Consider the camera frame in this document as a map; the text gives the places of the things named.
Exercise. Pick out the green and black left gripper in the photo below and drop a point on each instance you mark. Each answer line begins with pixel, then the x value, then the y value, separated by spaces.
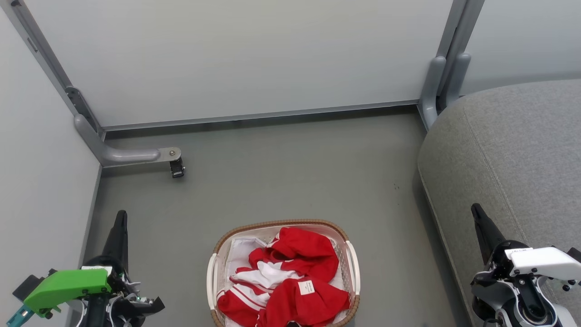
pixel 68 284

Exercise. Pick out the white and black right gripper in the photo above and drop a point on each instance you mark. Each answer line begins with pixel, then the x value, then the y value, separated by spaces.
pixel 544 261

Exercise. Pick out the red and white garment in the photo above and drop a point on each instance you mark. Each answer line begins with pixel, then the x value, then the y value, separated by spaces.
pixel 304 254

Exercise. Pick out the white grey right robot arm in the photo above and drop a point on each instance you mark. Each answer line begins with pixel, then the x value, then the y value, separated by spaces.
pixel 522 309

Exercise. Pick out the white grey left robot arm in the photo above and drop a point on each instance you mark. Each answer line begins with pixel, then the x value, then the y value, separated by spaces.
pixel 97 315

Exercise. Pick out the grey fabric sofa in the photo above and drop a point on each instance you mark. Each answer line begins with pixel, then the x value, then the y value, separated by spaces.
pixel 513 150

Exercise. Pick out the grey partition foot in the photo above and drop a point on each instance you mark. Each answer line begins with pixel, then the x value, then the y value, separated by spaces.
pixel 122 156

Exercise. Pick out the black caster wheel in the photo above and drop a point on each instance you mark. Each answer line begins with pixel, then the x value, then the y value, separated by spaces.
pixel 177 169

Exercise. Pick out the white cloth garment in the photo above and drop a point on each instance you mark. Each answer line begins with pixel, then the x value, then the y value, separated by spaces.
pixel 272 274

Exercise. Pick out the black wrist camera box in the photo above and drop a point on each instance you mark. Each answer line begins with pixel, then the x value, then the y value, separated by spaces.
pixel 28 286

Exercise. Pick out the grey double partition post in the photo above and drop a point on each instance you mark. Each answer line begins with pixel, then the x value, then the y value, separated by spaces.
pixel 447 59

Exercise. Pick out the grey partition bottom rail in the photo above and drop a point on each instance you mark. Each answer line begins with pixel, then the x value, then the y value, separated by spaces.
pixel 258 116

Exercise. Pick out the grey partition post with bracket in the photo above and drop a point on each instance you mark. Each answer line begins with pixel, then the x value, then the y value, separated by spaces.
pixel 43 50

